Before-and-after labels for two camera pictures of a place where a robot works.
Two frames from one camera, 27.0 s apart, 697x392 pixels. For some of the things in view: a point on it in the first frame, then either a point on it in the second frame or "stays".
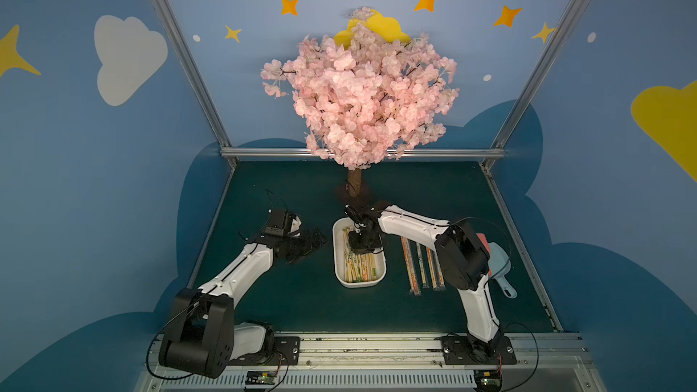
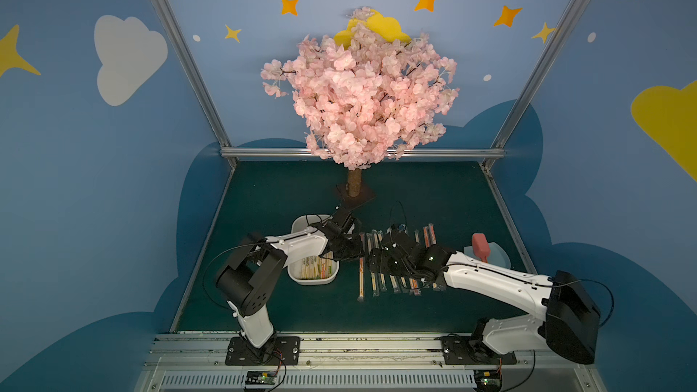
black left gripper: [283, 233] -> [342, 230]
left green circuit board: [260, 377] stays
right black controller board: [488, 380] stays
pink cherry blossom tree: [365, 98] stays
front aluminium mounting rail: [546, 362] stays
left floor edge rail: [214, 219] stays
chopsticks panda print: [349, 259] -> [314, 268]
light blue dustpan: [499, 264] stays
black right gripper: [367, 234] -> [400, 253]
